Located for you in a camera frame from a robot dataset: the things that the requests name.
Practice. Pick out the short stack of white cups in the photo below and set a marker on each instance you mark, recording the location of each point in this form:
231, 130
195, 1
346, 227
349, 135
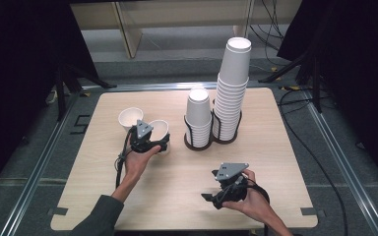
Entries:
198, 113

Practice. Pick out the metal floor rail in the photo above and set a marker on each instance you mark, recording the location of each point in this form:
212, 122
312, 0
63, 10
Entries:
344, 164
144, 87
36, 170

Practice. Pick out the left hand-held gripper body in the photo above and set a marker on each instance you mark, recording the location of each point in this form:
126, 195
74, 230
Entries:
142, 128

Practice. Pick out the black metal stand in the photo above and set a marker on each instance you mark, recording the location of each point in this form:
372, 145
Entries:
60, 95
315, 85

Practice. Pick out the person's right hand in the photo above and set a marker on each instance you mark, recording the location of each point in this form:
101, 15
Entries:
256, 205

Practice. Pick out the white paper cup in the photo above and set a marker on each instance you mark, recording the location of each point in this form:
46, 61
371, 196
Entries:
130, 117
160, 129

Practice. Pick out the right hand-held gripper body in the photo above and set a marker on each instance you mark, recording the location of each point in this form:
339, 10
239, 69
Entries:
230, 170

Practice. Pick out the beige wooden desk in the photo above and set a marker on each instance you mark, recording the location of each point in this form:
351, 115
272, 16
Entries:
129, 29

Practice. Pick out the person's left hand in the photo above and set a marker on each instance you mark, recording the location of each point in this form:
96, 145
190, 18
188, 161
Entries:
136, 164

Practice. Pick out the dark curtain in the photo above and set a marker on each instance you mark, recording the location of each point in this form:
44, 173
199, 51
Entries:
16, 82
357, 65

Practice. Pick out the black double cup holder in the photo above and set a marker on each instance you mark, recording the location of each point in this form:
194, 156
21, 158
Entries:
197, 148

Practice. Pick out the tall stack of white cups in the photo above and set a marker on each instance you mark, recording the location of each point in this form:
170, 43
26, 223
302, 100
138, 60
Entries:
232, 91

